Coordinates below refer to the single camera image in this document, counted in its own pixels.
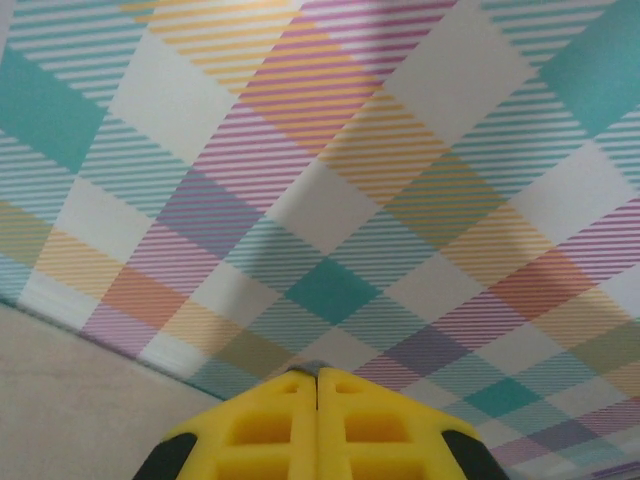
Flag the grey t-shirt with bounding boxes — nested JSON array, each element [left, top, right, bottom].
[[292, 358, 329, 377]]

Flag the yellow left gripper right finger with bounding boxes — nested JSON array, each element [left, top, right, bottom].
[[316, 367, 512, 480]]

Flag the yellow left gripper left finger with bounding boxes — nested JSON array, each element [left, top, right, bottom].
[[130, 368, 319, 480]]

